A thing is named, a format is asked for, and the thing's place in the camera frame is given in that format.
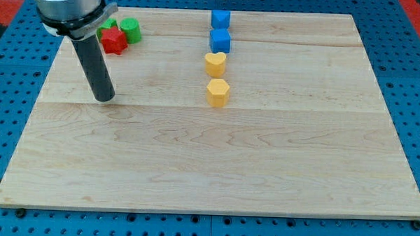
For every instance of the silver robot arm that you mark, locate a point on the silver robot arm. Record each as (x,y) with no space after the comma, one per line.
(79,20)

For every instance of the yellow heart block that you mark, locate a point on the yellow heart block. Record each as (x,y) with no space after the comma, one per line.
(215,64)

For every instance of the red star block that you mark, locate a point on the red star block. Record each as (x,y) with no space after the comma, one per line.
(113,40)

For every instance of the blue cube block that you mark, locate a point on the blue cube block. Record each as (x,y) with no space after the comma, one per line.
(219,40)

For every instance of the green block behind star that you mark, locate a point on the green block behind star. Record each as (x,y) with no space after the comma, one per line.
(109,23)

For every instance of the yellow hexagon block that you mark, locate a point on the yellow hexagon block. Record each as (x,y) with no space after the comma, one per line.
(217,92)

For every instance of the wooden board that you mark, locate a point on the wooden board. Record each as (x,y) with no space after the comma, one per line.
(306,131)

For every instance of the green cylinder block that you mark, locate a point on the green cylinder block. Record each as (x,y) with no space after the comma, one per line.
(131,27)

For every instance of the blue triangle block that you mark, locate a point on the blue triangle block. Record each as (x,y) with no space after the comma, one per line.
(220,19)

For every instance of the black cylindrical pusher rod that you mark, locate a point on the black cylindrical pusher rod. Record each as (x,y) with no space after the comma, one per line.
(94,67)

